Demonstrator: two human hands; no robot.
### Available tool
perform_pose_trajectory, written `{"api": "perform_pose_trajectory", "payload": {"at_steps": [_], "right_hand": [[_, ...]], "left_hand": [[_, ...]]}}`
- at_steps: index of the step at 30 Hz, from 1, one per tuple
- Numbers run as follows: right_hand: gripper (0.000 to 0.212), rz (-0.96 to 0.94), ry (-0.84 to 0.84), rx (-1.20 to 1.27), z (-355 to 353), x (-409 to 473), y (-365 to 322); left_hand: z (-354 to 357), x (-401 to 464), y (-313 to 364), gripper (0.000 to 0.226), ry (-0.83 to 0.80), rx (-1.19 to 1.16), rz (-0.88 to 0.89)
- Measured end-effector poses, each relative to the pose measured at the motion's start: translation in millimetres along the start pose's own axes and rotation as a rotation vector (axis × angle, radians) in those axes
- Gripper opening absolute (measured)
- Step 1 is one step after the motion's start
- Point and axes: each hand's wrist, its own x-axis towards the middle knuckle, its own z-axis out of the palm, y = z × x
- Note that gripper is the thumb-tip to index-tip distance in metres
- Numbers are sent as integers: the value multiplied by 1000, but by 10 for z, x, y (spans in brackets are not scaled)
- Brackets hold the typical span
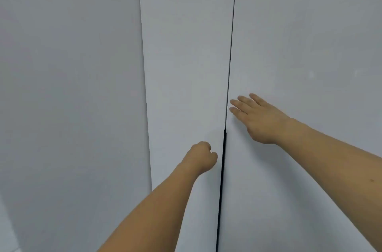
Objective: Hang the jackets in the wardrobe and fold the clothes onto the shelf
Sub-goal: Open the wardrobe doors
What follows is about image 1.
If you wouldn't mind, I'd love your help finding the person's left hand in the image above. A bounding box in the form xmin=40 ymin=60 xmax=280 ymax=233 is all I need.
xmin=182 ymin=140 xmax=218 ymax=176

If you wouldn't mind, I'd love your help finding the person's right hand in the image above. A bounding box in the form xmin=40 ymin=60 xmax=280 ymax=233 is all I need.
xmin=229 ymin=93 xmax=293 ymax=145

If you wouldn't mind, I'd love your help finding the person's right forearm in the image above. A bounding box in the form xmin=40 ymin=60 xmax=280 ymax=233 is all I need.
xmin=276 ymin=116 xmax=382 ymax=252

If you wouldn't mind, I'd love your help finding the person's left forearm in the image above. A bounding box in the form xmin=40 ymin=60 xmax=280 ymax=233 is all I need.
xmin=97 ymin=161 xmax=201 ymax=252

